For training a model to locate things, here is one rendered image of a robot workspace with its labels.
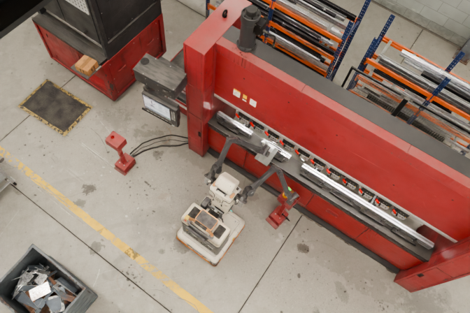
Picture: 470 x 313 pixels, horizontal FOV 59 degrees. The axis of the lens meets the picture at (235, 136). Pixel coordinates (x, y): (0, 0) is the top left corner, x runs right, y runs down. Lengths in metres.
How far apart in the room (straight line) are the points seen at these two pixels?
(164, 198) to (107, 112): 1.60
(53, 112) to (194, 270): 3.07
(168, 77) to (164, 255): 2.37
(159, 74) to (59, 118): 2.60
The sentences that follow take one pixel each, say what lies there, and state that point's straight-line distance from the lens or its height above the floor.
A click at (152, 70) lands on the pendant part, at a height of 1.95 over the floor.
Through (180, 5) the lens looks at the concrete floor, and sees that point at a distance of 7.71.
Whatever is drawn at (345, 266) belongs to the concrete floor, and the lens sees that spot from 5.84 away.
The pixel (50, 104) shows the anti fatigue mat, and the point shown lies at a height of 0.01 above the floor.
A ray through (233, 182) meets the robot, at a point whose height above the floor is 1.38.
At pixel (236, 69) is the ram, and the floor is 2.05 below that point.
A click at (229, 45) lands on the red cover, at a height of 2.30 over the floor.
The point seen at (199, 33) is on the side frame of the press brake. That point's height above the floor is 2.30.
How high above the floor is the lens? 5.44
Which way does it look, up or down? 62 degrees down
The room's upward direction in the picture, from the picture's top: 9 degrees clockwise
